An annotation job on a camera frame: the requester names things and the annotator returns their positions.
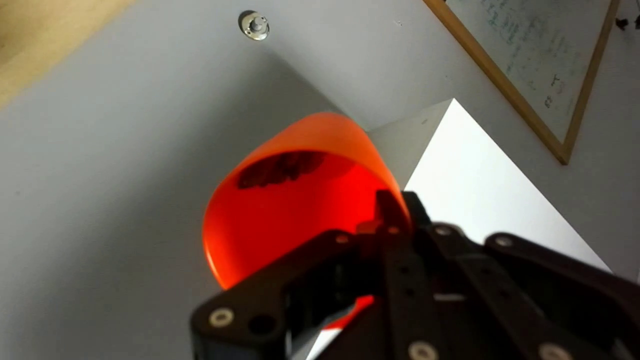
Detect red plastic cup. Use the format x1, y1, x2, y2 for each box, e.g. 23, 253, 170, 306
199, 110, 414, 292

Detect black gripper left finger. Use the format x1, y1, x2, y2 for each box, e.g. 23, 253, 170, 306
187, 229, 388, 360

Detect dark contents of cup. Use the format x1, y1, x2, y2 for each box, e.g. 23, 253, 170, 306
234, 149, 329, 192

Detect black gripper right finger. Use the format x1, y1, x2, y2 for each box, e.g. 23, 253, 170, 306
372, 188, 640, 360

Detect wood framed whiteboard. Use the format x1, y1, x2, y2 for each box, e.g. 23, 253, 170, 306
421, 0, 624, 169

